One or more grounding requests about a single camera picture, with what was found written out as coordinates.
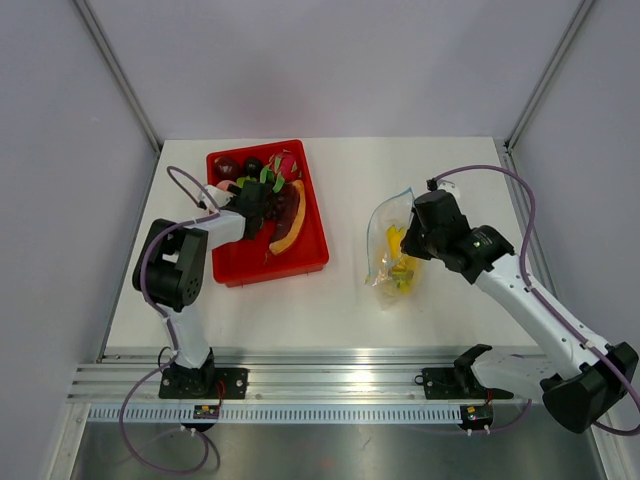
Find yellow banana bunch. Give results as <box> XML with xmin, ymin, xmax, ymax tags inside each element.
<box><xmin>382</xmin><ymin>225</ymin><xmax>422</xmax><ymax>295</ymax></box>

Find clear zip top bag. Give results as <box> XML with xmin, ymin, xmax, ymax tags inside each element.
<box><xmin>365</xmin><ymin>188</ymin><xmax>423</xmax><ymax>311</ymax></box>

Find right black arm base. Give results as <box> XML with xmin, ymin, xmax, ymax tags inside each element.
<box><xmin>413</xmin><ymin>344</ymin><xmax>514</xmax><ymax>401</ymax></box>

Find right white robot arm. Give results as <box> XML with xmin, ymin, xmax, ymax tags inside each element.
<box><xmin>401</xmin><ymin>190</ymin><xmax>639</xmax><ymax>433</ymax></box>

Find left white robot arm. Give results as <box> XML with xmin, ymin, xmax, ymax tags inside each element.
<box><xmin>132</xmin><ymin>180</ymin><xmax>272</xmax><ymax>398</ymax></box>

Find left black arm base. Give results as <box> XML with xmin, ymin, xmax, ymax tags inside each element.
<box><xmin>158</xmin><ymin>366</ymin><xmax>249</xmax><ymax>400</ymax></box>

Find green star fruit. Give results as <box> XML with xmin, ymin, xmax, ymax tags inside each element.
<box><xmin>236</xmin><ymin>176</ymin><xmax>257</xmax><ymax>188</ymax></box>

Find dark grapes bunch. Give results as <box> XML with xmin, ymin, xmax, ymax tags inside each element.
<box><xmin>264</xmin><ymin>189</ymin><xmax>288</xmax><ymax>221</ymax></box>

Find pink peach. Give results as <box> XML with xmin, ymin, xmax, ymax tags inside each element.
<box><xmin>216</xmin><ymin>180</ymin><xmax>241</xmax><ymax>195</ymax></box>

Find dark red apple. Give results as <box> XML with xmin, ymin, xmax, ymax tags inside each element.
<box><xmin>213</xmin><ymin>156</ymin><xmax>243</xmax><ymax>181</ymax></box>

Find pink dragon fruit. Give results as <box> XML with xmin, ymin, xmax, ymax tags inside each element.
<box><xmin>259</xmin><ymin>150</ymin><xmax>302</xmax><ymax>193</ymax></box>

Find red plastic tray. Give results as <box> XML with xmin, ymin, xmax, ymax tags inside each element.
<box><xmin>207</xmin><ymin>140</ymin><xmax>329</xmax><ymax>287</ymax></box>

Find right small circuit board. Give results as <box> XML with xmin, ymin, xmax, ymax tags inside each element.
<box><xmin>460</xmin><ymin>404</ymin><xmax>494</xmax><ymax>425</ymax></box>

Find small circuit board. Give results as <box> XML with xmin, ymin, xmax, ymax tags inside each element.
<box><xmin>460</xmin><ymin>404</ymin><xmax>494</xmax><ymax>425</ymax></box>
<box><xmin>193</xmin><ymin>405</ymin><xmax>220</xmax><ymax>420</ymax></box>

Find left small circuit board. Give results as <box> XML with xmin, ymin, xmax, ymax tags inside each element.
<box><xmin>193</xmin><ymin>405</ymin><xmax>220</xmax><ymax>420</ymax></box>

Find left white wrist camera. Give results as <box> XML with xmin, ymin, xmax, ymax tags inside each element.
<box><xmin>197</xmin><ymin>185</ymin><xmax>234</xmax><ymax>211</ymax></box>

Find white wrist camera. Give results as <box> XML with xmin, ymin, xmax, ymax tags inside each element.
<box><xmin>197</xmin><ymin>185</ymin><xmax>234</xmax><ymax>211</ymax></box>
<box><xmin>426</xmin><ymin>179</ymin><xmax>461</xmax><ymax>200</ymax></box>

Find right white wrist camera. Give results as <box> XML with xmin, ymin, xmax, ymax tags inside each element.
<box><xmin>426</xmin><ymin>179</ymin><xmax>461</xmax><ymax>200</ymax></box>

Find aluminium rail front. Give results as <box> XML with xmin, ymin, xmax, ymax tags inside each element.
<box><xmin>65</xmin><ymin>346</ymin><xmax>612</xmax><ymax>406</ymax></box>

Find right aluminium frame post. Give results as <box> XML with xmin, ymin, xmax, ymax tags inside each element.
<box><xmin>504</xmin><ymin>0</ymin><xmax>598</xmax><ymax>155</ymax></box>

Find aluminium frame post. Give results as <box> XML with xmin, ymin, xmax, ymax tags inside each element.
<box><xmin>504</xmin><ymin>0</ymin><xmax>598</xmax><ymax>155</ymax></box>
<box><xmin>71</xmin><ymin>0</ymin><xmax>163</xmax><ymax>157</ymax></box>

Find white slotted cable duct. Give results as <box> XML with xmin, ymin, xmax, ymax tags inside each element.
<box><xmin>88</xmin><ymin>403</ymin><xmax>470</xmax><ymax>425</ymax></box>

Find left aluminium frame post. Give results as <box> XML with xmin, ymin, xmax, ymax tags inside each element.
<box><xmin>71</xmin><ymin>0</ymin><xmax>163</xmax><ymax>157</ymax></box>

